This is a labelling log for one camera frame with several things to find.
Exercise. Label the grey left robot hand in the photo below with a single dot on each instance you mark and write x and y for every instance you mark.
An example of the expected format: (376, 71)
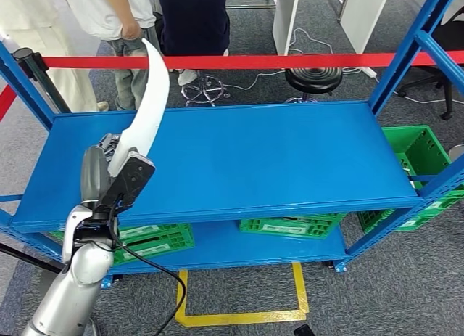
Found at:
(94, 175)

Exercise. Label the white curved plastic part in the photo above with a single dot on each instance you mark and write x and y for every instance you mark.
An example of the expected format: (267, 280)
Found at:
(152, 103)

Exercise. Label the blue metal shelf rack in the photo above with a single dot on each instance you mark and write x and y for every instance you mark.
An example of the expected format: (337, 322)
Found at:
(253, 160)

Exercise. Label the black slanted pole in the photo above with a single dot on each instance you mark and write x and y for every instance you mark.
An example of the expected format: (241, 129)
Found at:
(29, 256)

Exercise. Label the green plastic crate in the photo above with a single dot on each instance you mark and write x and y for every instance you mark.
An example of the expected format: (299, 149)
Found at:
(181, 249)
(444, 205)
(290, 227)
(420, 151)
(173, 230)

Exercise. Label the red barrier tape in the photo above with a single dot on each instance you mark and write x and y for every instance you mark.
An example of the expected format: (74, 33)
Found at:
(253, 61)
(6, 103)

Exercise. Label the person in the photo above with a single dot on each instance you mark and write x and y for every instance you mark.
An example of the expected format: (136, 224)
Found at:
(47, 40)
(109, 11)
(192, 21)

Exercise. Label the yellow tape outline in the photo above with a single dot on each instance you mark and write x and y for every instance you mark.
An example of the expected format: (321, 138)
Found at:
(235, 318)

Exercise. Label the white desk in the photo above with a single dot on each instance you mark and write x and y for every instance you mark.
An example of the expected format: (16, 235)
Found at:
(286, 16)

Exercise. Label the black round stool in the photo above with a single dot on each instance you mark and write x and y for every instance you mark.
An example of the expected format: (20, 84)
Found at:
(313, 80)

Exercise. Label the white power strip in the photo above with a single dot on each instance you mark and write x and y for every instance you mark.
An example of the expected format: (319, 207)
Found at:
(369, 73)

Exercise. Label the white desk panel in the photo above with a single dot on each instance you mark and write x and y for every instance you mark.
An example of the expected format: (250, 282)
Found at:
(366, 16)

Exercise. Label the silver round disc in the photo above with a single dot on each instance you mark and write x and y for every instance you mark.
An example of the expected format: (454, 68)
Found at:
(457, 153)

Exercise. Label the black office chair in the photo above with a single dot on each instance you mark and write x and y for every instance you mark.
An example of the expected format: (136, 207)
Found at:
(447, 35)

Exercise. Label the black barrier post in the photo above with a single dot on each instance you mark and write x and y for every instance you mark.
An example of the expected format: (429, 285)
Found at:
(43, 81)

